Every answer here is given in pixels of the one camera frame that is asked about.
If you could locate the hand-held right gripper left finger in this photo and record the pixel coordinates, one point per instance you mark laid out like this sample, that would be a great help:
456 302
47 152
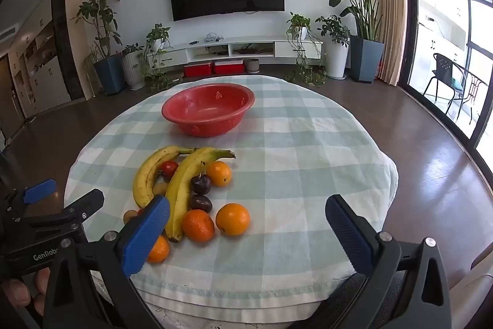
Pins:
146 236

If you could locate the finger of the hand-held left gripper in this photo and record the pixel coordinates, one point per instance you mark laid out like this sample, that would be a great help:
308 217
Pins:
90 201
38 190

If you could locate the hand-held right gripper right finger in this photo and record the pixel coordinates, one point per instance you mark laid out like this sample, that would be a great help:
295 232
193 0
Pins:
348 236

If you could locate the orange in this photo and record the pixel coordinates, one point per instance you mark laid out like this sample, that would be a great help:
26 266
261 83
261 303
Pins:
160 251
232 219
219 173

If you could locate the red tomato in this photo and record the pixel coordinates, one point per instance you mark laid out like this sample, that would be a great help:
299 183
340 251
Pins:
140 211
169 169

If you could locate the brown kiwi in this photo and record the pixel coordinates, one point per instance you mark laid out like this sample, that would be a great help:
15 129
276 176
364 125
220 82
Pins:
160 189
129 216

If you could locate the deep orange mandarin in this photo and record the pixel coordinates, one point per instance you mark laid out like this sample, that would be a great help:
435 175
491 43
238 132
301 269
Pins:
198 225

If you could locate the small curved banana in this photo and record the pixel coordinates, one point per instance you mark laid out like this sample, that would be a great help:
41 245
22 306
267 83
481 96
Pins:
144 178

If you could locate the dark purple plum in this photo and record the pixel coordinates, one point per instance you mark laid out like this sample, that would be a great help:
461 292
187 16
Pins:
201 184
200 203

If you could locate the large banana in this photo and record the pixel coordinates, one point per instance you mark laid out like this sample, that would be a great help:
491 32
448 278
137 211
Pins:
183 182

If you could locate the red plastic colander bowl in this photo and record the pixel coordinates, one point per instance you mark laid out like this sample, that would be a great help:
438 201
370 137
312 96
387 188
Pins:
208 124

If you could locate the person's left hand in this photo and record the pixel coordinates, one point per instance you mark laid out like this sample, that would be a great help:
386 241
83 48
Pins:
15 292

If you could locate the green white checked tablecloth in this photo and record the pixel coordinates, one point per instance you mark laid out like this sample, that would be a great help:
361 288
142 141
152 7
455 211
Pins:
289 178

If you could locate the brown entrance door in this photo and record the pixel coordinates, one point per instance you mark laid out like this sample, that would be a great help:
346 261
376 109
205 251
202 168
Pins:
11 101

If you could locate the tall tree in blue pot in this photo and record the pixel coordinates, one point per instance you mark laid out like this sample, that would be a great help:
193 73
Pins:
109 74

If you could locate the plant in white ribbed pot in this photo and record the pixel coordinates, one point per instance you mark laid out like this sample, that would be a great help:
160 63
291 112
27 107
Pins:
133 72

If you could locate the white chair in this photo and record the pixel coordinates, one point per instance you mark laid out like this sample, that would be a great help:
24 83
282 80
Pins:
475 290

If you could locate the ceiling air vent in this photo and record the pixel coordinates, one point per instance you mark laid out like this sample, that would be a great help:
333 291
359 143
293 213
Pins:
7 33

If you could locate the trailing pothos in white pot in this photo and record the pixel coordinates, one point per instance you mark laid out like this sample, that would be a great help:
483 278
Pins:
301 32
158 43

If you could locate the bushy plant in white pot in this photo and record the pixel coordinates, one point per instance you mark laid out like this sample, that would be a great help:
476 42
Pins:
337 59

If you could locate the large-leaf plant in blue pot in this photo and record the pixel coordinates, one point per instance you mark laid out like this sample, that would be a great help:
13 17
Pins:
366 59

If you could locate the black metal balcony chair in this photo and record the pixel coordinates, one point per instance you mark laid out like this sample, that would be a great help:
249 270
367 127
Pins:
443 67

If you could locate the empty grey flower pot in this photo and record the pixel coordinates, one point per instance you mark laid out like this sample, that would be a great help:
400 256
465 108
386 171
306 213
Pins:
252 67

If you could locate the white television cabinet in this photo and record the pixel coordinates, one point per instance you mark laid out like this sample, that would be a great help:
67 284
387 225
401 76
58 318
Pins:
292 48

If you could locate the beige curtain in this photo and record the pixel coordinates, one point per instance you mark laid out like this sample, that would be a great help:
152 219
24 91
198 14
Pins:
393 24

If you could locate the black sliding glass door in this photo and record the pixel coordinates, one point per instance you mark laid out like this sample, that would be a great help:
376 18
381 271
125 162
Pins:
408 5

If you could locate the beige wall shelving unit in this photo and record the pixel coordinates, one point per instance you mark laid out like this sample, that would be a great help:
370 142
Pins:
46 74

